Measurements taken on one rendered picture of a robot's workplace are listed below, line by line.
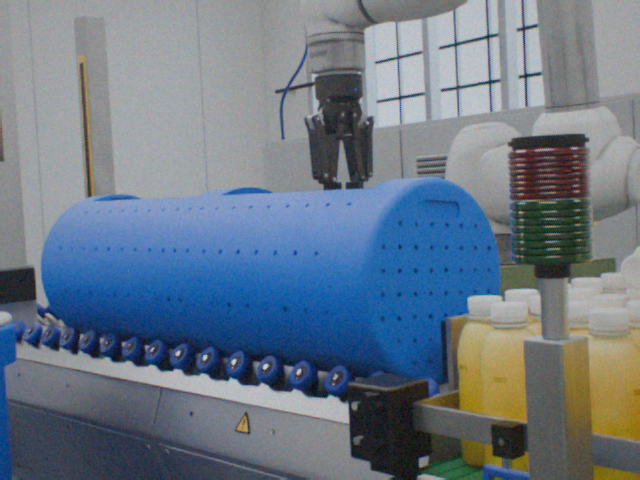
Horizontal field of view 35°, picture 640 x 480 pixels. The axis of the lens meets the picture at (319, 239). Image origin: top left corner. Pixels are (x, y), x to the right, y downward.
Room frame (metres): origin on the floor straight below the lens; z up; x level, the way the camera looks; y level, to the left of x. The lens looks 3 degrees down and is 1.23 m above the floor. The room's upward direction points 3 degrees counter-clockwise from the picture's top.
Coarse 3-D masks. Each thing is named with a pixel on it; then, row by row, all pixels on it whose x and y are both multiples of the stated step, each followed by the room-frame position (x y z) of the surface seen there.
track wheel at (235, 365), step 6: (234, 354) 1.54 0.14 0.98; (240, 354) 1.53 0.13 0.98; (246, 354) 1.52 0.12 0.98; (228, 360) 1.54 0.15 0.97; (234, 360) 1.53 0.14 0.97; (240, 360) 1.52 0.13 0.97; (246, 360) 1.51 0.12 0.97; (228, 366) 1.53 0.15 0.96; (234, 366) 1.52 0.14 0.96; (240, 366) 1.51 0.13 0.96; (246, 366) 1.51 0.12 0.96; (228, 372) 1.52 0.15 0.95; (234, 372) 1.51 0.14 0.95; (240, 372) 1.51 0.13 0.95; (246, 372) 1.51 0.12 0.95; (234, 378) 1.52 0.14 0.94; (240, 378) 1.52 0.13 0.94
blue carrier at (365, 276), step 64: (256, 192) 1.67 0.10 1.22; (320, 192) 1.44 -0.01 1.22; (384, 192) 1.33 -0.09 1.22; (448, 192) 1.38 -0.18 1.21; (64, 256) 1.84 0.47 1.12; (128, 256) 1.68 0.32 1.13; (192, 256) 1.55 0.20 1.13; (256, 256) 1.43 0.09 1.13; (320, 256) 1.33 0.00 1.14; (384, 256) 1.29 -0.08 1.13; (448, 256) 1.38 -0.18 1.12; (64, 320) 1.92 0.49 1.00; (128, 320) 1.72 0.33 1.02; (192, 320) 1.57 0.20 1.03; (256, 320) 1.44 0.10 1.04; (320, 320) 1.34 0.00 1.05; (384, 320) 1.29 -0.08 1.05
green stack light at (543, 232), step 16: (512, 208) 0.79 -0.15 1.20; (528, 208) 0.77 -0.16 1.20; (544, 208) 0.77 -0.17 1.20; (560, 208) 0.77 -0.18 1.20; (576, 208) 0.77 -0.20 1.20; (592, 208) 0.79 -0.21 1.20; (512, 224) 0.79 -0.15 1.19; (528, 224) 0.78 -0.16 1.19; (544, 224) 0.77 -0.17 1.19; (560, 224) 0.77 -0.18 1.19; (576, 224) 0.77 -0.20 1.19; (592, 224) 0.78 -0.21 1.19; (512, 240) 0.80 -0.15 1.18; (528, 240) 0.78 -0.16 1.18; (544, 240) 0.77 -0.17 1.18; (560, 240) 0.77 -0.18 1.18; (576, 240) 0.77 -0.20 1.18; (592, 240) 0.78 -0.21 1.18; (512, 256) 0.80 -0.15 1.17; (528, 256) 0.78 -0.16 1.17; (544, 256) 0.77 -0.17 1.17; (560, 256) 0.77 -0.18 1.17; (576, 256) 0.77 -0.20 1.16; (592, 256) 0.78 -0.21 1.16
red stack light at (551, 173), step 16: (512, 160) 0.79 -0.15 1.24; (528, 160) 0.77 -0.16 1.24; (544, 160) 0.77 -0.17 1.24; (560, 160) 0.77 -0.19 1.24; (576, 160) 0.77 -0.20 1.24; (512, 176) 0.79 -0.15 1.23; (528, 176) 0.77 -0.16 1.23; (544, 176) 0.77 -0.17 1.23; (560, 176) 0.77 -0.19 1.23; (576, 176) 0.77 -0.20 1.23; (512, 192) 0.79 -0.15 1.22; (528, 192) 0.78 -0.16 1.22; (544, 192) 0.77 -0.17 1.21; (560, 192) 0.77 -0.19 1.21; (576, 192) 0.77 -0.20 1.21
